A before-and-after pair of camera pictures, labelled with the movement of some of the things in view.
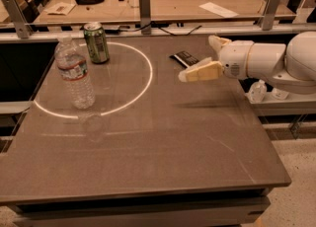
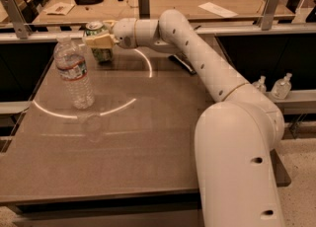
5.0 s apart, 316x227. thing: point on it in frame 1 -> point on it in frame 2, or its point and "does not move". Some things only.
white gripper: x=234 y=59 -> x=124 y=33
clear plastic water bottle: x=73 y=68 does not move
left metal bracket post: x=22 y=27 does not move
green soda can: x=97 y=42 does not move
